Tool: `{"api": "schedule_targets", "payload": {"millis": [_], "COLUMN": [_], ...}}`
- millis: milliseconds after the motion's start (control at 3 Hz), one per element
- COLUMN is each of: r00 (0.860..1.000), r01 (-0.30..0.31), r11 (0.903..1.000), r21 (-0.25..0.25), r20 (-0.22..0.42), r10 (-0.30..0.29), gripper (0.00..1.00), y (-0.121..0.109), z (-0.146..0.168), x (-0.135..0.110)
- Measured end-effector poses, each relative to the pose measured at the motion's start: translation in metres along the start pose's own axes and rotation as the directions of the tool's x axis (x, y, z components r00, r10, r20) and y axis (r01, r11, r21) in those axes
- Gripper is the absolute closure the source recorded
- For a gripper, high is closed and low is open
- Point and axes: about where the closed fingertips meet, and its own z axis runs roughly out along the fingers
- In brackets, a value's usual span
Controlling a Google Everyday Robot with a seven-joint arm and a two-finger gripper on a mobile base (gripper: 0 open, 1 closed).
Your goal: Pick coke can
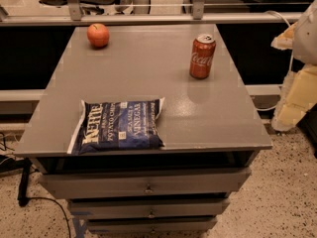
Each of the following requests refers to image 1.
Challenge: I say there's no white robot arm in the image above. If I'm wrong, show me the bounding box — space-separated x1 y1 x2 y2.
271 0 317 131

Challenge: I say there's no grey drawer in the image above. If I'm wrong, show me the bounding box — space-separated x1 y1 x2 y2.
40 168 251 199
69 197 229 219
87 216 217 234

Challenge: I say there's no grey drawer cabinet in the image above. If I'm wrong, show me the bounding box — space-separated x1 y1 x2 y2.
16 25 271 234

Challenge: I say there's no red coke can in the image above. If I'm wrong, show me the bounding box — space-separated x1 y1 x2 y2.
189 34 216 79

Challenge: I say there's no bottom grey drawer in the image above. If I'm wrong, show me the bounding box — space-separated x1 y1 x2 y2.
87 216 217 234

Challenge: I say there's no red apple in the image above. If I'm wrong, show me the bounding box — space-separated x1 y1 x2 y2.
87 23 110 48

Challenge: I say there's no top grey drawer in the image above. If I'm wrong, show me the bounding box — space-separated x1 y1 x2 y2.
40 168 251 199

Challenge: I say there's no middle grey drawer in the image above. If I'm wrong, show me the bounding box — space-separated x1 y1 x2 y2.
69 197 229 219

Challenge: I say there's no grey metal railing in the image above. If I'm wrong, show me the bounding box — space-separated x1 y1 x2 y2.
0 0 301 27

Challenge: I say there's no black floor cable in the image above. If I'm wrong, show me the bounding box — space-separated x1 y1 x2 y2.
0 132 73 238

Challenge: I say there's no blue kettle chips bag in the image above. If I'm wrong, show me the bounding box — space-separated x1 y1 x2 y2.
67 98 164 155

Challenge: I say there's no white cable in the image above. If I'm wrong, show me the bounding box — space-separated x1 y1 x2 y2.
256 10 295 113

